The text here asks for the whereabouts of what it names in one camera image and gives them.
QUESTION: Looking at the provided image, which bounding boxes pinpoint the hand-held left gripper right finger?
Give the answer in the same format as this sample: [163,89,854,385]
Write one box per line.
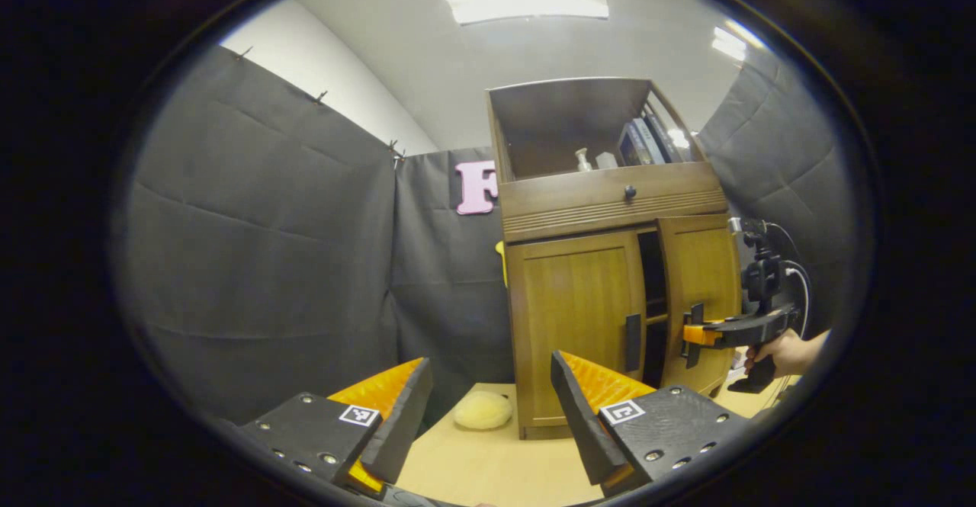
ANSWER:
[551,350,752,499]

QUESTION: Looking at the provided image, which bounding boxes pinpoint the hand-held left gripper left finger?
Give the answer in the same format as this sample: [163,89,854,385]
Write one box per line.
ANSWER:
[236,357,434,502]

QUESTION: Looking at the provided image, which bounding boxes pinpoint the wooden cabinet door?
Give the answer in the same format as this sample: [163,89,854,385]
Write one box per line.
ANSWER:
[506,230,647,428]
[657,213,744,397]

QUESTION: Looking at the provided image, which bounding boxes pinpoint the wooden double-door shoe cabinet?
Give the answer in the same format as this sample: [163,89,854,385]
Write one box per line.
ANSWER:
[486,76,744,441]

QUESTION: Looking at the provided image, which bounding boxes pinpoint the wooden cabinet drawer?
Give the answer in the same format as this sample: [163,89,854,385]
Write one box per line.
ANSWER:
[497,160,729,243]

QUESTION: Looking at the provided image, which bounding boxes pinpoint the pale yellow plush ball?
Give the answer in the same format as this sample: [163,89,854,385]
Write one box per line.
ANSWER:
[454,391,513,430]

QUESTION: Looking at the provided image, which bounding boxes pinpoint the black backdrop cloth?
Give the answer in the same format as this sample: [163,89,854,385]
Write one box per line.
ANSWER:
[114,43,859,425]

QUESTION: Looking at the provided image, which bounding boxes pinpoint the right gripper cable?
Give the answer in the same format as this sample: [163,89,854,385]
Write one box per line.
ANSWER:
[766,221,814,340]

